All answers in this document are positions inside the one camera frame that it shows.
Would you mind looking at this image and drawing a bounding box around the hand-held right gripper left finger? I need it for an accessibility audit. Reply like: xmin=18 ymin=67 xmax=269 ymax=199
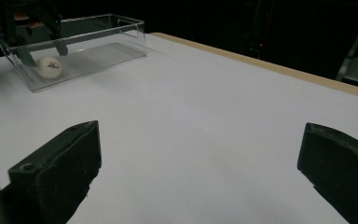
xmin=0 ymin=119 xmax=103 ymax=224

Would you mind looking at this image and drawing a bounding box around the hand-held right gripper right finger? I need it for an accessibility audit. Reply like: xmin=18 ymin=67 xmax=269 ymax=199
xmin=296 ymin=122 xmax=358 ymax=224

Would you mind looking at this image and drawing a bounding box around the white ping pong ball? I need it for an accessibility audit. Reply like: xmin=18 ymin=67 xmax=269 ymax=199
xmin=35 ymin=55 xmax=62 ymax=79

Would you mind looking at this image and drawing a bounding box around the clear plastic box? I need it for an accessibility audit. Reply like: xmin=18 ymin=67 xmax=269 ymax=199
xmin=0 ymin=12 xmax=147 ymax=93

